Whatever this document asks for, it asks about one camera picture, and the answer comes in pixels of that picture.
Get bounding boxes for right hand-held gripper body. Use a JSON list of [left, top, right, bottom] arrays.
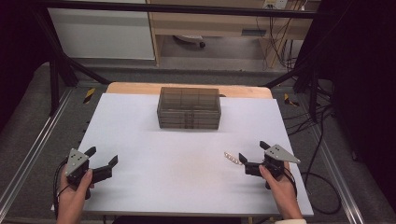
[[262, 144, 302, 180]]

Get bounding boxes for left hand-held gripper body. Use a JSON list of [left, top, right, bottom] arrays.
[[64, 147, 91, 188]]

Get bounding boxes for transparent brown drawer box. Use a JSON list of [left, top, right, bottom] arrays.
[[156, 86, 222, 131]]

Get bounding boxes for person's right hand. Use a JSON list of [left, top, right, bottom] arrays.
[[259, 161, 304, 220]]

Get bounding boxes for person's left hand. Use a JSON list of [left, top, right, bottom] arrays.
[[56, 169, 94, 224]]

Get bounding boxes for yellow black tape marker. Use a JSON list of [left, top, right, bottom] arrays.
[[82, 87, 97, 105], [283, 92, 301, 107]]

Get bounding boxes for white sleeve cuff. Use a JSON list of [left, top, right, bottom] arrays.
[[274, 218, 308, 224]]

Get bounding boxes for black metal stand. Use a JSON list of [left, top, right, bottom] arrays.
[[31, 6, 111, 117], [263, 59, 334, 123]]

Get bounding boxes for dark curtain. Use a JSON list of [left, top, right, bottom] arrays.
[[0, 0, 50, 132], [317, 0, 396, 216]]

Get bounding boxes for white cabinet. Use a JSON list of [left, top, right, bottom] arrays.
[[47, 0, 156, 61]]

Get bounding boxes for wooden desk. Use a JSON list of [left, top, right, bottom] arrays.
[[146, 0, 321, 68]]

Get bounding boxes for office chair wheel base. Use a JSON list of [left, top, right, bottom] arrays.
[[172, 34, 207, 49]]

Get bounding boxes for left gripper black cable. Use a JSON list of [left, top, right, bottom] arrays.
[[51, 158, 70, 219]]

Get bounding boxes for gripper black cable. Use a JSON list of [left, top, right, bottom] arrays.
[[283, 169, 343, 216], [51, 158, 70, 219]]

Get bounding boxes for aluminium rail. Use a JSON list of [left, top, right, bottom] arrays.
[[0, 88, 75, 216], [309, 124, 366, 224]]

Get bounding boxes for black floor cable bundle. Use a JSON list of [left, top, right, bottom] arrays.
[[281, 104, 336, 138]]

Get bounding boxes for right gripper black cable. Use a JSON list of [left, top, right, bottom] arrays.
[[283, 169, 343, 216]]

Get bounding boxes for dangling black desk cables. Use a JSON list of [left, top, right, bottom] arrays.
[[255, 7, 302, 71]]

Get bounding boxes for white wall socket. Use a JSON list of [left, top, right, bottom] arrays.
[[262, 0, 290, 10]]

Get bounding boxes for black horizontal frame bar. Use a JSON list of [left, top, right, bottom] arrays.
[[40, 0, 325, 20]]

